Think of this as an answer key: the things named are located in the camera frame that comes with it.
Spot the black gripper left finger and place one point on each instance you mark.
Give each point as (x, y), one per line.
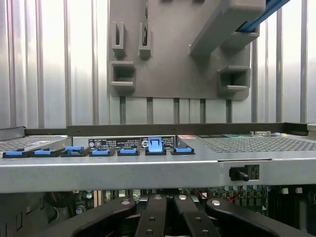
(150, 222)

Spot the grey plastic parts rack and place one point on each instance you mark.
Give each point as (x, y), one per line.
(172, 69)

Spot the hard disk in blue caddy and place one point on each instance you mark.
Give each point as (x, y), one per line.
(261, 17)

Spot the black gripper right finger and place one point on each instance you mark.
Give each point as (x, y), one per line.
(197, 222)

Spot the open black PC case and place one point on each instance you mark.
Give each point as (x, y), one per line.
(123, 172)

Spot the black chassis intrusion switch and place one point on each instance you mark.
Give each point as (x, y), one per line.
(240, 174)

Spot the blue slot retainer clip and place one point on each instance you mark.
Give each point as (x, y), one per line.
(155, 145)
(182, 150)
(101, 152)
(74, 149)
(128, 151)
(13, 153)
(44, 153)

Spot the green motherboard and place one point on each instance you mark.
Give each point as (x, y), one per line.
(251, 195)

